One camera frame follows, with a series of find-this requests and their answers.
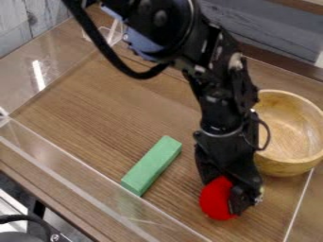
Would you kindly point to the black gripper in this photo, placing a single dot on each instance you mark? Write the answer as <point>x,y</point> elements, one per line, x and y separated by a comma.
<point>226,155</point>

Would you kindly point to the red toy radish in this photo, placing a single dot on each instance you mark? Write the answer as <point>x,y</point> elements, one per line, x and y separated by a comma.
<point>214,199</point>

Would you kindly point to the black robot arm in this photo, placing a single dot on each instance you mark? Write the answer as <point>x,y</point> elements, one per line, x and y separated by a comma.
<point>170,33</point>

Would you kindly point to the green rectangular block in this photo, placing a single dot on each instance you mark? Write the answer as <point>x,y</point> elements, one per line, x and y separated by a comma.
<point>153,164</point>

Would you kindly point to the wooden bowl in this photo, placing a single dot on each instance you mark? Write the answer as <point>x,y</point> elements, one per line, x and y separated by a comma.
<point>295,122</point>

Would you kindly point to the clear acrylic tray wall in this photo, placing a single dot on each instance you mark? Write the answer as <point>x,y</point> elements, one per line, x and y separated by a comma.
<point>86,197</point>

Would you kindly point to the black metal table bracket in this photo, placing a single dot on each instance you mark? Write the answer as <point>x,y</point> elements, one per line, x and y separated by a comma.
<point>42,228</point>

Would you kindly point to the clear acrylic corner bracket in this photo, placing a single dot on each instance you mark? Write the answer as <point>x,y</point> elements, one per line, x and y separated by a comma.
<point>113,36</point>

